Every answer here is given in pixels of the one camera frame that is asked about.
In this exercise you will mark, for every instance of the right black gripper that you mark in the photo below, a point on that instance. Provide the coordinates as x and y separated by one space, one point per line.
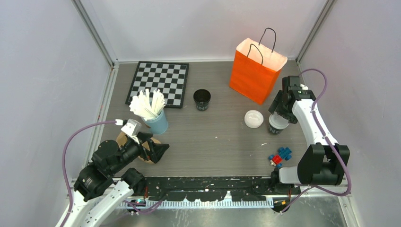
290 116

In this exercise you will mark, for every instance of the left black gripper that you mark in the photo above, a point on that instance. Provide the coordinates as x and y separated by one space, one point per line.
157 151

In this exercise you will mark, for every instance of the white sip lid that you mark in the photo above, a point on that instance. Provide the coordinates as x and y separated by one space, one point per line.
277 122

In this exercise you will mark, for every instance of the white cup lid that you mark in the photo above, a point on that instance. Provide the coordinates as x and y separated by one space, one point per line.
253 119

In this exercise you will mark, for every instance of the black paper cup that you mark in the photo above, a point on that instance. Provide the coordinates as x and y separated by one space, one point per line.
275 131
202 98

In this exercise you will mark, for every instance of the orange paper bag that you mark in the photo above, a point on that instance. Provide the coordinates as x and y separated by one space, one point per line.
256 69

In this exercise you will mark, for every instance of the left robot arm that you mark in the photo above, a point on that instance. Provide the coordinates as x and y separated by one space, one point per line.
95 193

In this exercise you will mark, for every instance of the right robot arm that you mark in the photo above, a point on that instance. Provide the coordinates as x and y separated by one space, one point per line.
321 163

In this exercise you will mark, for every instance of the light blue cup holder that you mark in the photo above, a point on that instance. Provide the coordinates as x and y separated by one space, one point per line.
158 125

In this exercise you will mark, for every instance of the tan cardboard cup carrier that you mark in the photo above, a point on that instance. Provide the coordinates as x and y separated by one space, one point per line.
122 139

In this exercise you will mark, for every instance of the red blue toy blocks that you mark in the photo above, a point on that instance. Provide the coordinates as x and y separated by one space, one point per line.
284 153

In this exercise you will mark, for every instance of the black white chessboard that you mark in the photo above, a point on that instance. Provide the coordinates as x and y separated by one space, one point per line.
168 77

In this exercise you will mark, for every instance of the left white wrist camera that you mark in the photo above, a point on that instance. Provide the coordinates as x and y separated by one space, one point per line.
130 127

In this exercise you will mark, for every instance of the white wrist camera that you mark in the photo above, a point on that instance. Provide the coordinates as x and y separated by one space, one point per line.
304 87
130 127

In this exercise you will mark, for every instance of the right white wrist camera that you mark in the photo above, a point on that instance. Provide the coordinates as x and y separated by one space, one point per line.
304 87

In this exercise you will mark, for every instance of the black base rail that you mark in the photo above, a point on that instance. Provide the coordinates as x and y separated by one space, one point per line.
240 188

